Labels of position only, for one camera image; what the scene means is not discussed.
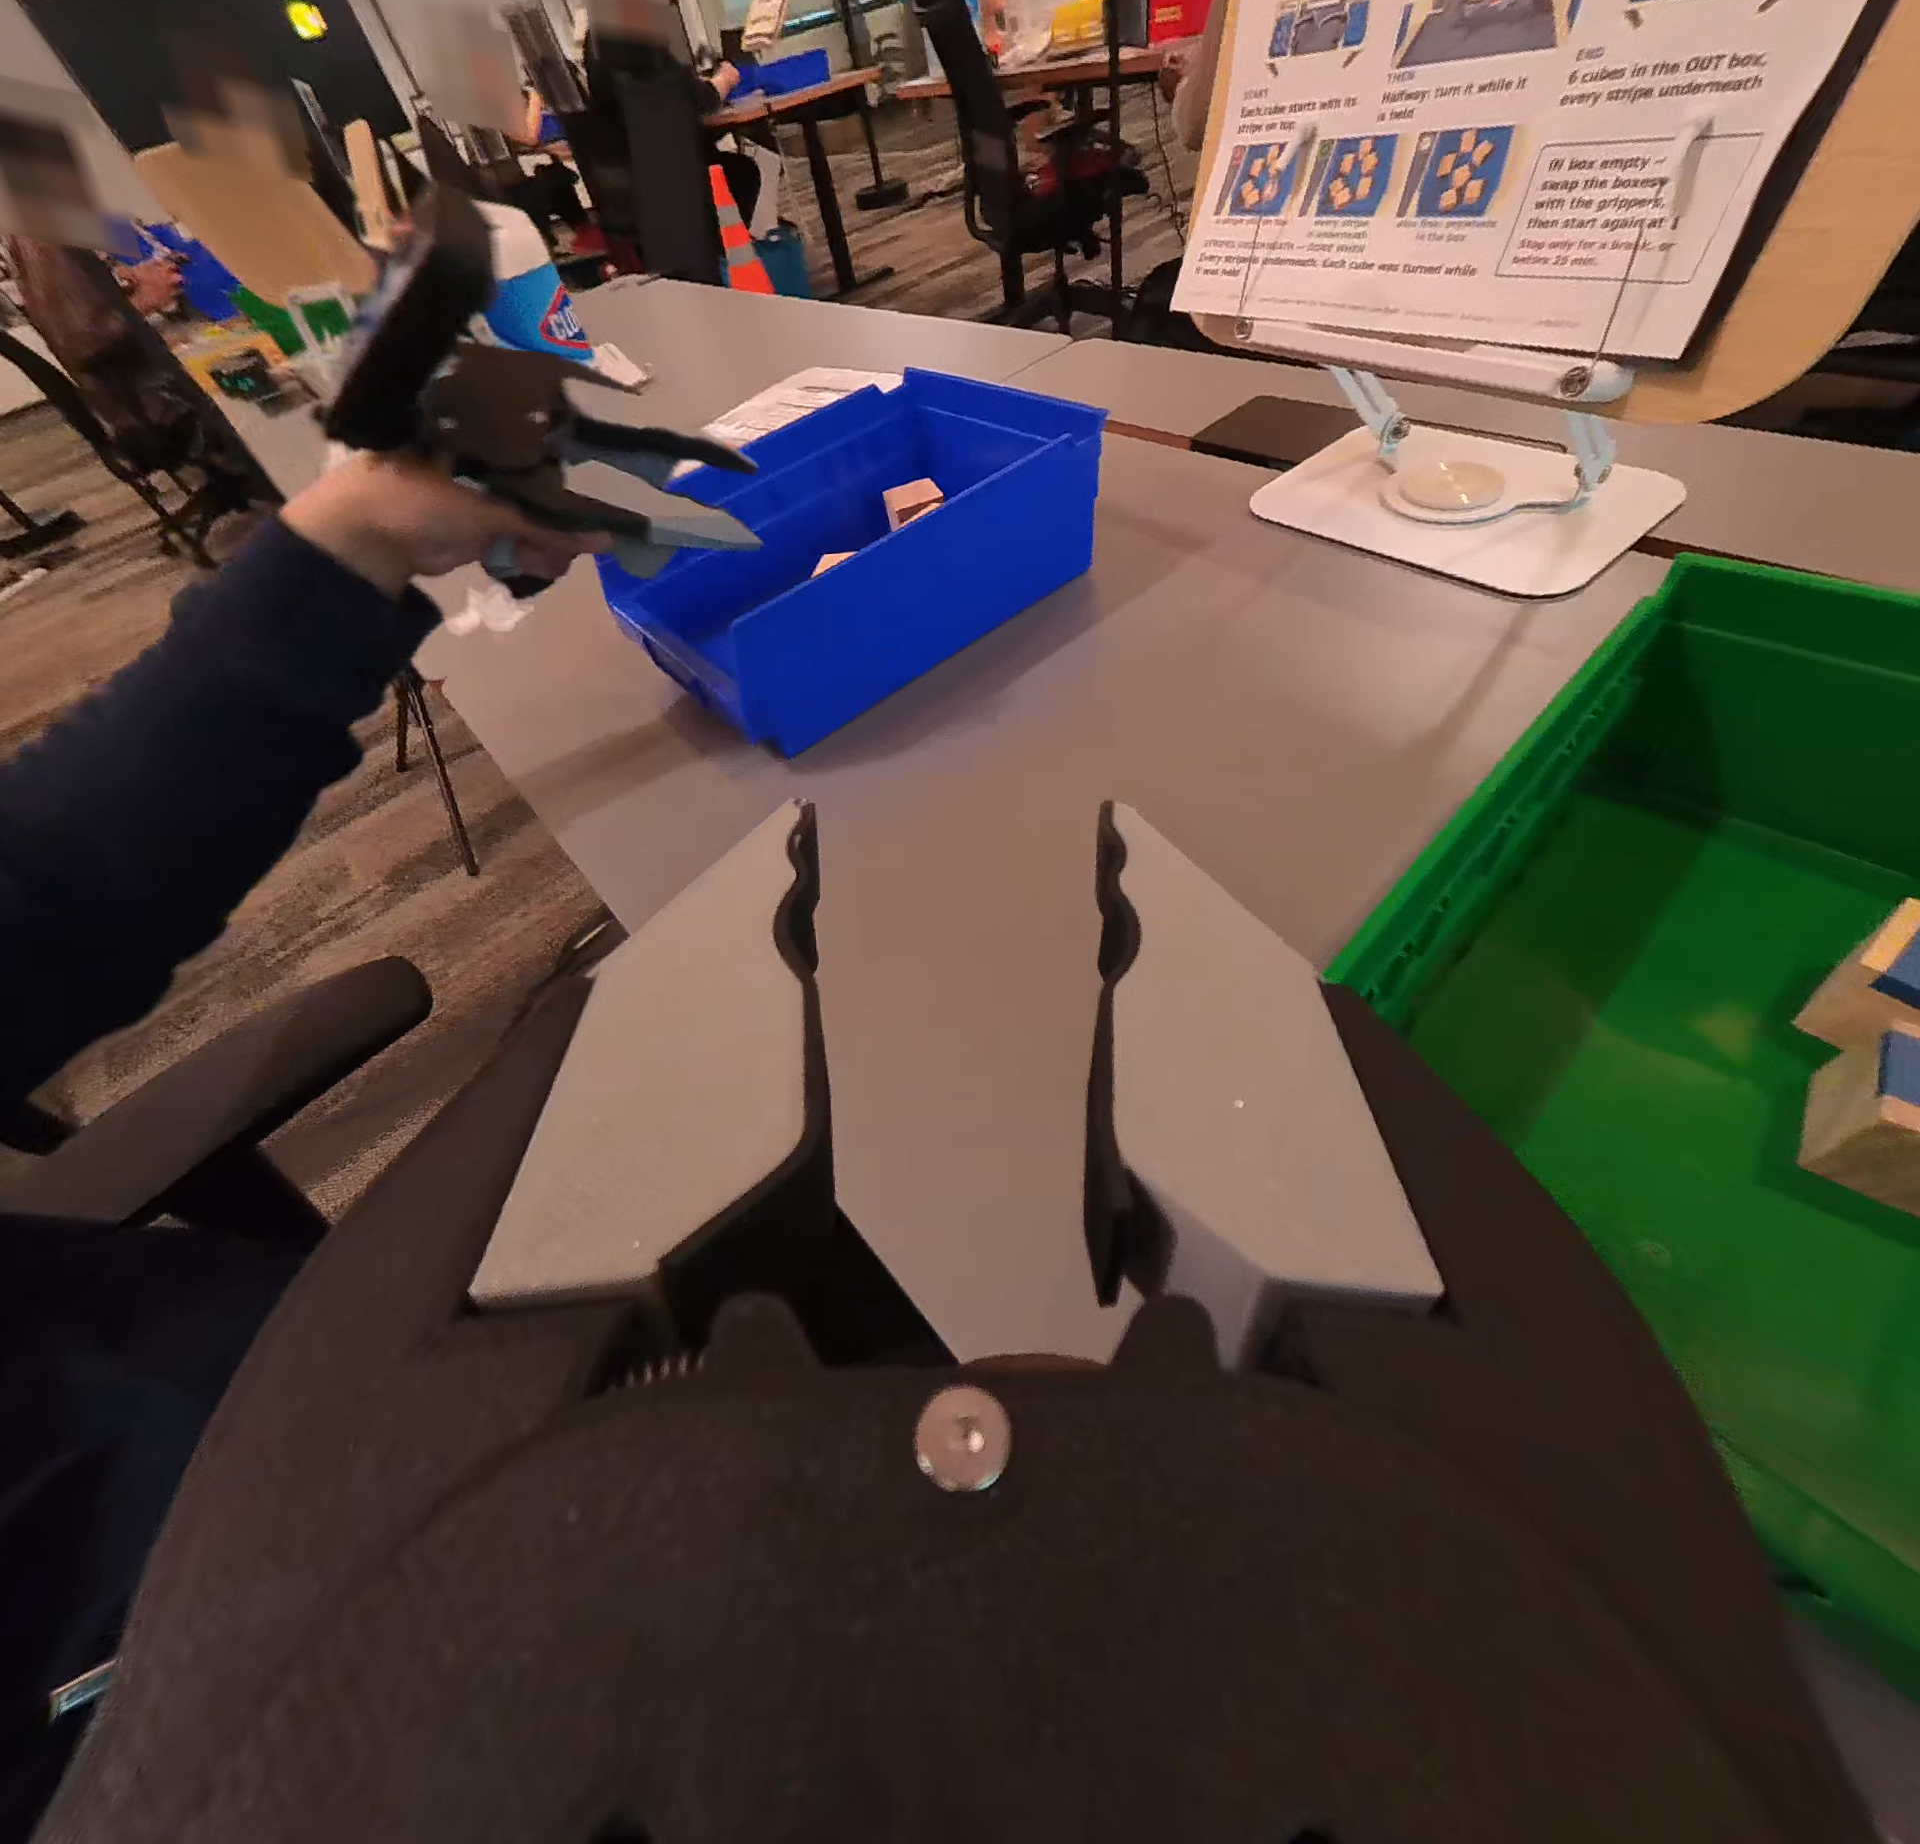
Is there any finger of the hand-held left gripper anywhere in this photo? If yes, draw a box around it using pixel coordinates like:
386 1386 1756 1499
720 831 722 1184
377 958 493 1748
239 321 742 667
556 413 762 479
562 460 770 582

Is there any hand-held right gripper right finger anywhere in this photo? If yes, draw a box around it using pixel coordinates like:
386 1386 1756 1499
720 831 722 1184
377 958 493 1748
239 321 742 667
1080 800 1449 1375

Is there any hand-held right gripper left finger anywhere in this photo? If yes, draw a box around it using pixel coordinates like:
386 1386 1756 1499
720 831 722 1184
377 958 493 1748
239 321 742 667
466 800 838 1351

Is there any blue plastic bin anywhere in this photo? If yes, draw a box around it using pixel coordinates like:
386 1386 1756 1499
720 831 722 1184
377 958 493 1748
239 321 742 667
597 366 1110 760

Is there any green plastic bin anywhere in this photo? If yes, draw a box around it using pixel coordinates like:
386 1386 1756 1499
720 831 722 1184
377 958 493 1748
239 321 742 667
1321 555 1920 1667

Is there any person's left forearm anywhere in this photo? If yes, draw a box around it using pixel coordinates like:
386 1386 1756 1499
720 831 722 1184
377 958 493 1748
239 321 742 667
0 520 444 1113

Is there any person's left hand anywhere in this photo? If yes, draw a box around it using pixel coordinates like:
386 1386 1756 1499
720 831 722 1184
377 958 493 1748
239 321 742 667
282 451 616 605

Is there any white disinfectant wipes canister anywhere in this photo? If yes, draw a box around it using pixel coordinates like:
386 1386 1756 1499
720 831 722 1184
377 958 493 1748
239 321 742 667
466 202 650 392

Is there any printed paper sheet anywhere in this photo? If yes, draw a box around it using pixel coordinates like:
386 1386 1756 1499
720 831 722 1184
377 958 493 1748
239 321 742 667
703 375 908 448

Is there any orange traffic cone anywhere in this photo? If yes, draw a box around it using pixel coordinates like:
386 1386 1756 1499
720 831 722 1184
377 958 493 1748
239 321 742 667
704 166 777 298

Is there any black office chair red detail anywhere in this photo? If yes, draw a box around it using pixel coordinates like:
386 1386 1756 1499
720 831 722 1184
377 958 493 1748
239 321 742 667
914 0 1149 338

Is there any black rectangular plate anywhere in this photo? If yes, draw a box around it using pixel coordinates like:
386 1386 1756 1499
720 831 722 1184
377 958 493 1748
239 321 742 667
1190 397 1359 474

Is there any wooden document stand white base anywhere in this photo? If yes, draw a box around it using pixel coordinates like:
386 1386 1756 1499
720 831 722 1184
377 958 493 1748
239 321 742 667
1170 0 1920 599

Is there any printed instruction sheet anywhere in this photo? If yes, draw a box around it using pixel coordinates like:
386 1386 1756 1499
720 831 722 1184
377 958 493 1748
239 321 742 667
1170 0 1920 365

